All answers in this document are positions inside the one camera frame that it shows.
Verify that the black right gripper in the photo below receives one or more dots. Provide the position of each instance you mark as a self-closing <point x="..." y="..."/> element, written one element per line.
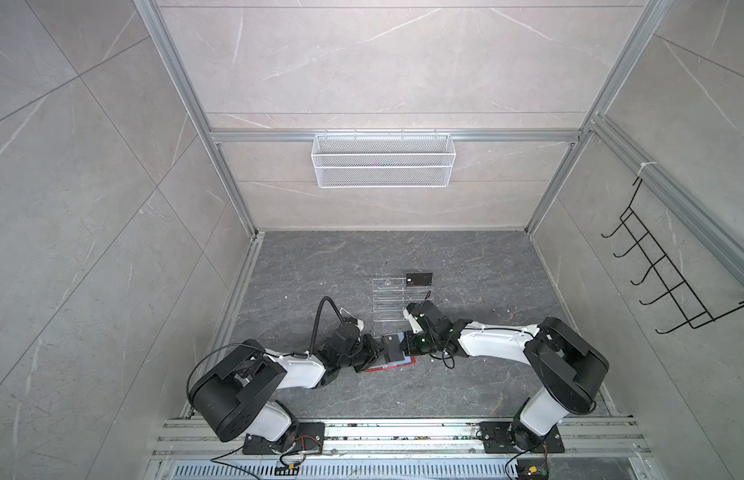
<point x="409" y="348"/>

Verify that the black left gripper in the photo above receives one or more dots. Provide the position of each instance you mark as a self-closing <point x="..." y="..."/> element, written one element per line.
<point x="375" y="348"/>

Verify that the red leather card holder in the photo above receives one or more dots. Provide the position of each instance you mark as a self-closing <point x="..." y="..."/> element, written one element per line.
<point x="380" y="364"/>

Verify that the dark credit card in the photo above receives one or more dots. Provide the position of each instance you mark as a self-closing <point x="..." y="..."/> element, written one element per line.
<point x="394" y="352"/>
<point x="419" y="279"/>

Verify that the clear acrylic organizer tray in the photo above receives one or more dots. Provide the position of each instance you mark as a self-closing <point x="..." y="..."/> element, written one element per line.
<point x="391" y="295"/>

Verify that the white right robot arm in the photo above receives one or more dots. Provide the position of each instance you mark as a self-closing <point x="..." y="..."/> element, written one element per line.
<point x="570" y="369"/>

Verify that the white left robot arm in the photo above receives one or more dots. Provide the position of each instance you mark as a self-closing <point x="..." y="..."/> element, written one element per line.
<point x="235" y="396"/>

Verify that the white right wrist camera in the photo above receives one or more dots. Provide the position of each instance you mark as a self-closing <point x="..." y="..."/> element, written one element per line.
<point x="415" y="326"/>

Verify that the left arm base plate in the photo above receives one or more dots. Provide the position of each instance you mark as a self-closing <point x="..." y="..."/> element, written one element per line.
<point x="299" y="436"/>

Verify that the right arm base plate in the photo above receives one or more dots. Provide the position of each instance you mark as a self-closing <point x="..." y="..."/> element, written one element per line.
<point x="504" y="437"/>

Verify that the white wire mesh basket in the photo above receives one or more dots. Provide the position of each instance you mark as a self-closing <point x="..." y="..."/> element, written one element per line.
<point x="383" y="160"/>

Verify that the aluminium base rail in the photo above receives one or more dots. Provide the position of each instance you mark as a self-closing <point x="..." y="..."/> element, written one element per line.
<point x="436" y="448"/>

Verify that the black wire hook rack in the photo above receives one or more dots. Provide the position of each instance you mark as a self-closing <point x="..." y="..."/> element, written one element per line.
<point x="660" y="266"/>

